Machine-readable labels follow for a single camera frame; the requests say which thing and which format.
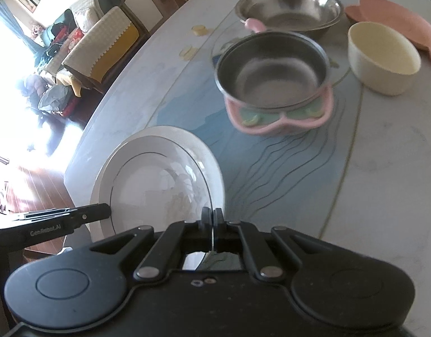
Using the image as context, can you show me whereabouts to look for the sofa with clothes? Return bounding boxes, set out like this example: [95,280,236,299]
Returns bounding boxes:
[38,0,112,64]

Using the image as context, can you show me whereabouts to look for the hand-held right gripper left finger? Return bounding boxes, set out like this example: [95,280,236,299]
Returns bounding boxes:
[90,208,213,279]

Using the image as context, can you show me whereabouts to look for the dark cloth pile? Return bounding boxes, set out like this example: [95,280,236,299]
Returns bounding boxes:
[17,74,76,157]

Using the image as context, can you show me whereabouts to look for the armchair with beige cover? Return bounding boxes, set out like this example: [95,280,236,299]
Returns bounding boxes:
[61,5,149,95]

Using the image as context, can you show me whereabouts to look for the flat pink plate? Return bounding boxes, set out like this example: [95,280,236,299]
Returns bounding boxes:
[345,0,431,67]

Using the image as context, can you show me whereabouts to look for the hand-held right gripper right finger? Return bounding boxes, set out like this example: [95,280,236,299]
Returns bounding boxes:
[215,208,328,283]

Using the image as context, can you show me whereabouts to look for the white plate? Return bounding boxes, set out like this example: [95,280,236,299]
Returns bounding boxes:
[90,126,225,250]

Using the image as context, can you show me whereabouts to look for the large steel bowl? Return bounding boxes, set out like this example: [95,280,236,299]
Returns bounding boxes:
[235,0,343,38]

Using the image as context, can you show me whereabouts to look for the pink plate green print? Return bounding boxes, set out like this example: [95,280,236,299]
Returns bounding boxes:
[225,86,334,137]

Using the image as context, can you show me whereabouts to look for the cream bowl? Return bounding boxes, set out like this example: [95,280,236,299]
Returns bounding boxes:
[348,22,421,96]

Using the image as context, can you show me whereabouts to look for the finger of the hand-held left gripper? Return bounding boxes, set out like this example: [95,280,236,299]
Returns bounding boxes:
[24,204,111,229]

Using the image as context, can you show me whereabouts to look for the small steel bowl pink handles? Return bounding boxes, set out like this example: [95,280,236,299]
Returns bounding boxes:
[214,19,332,111]

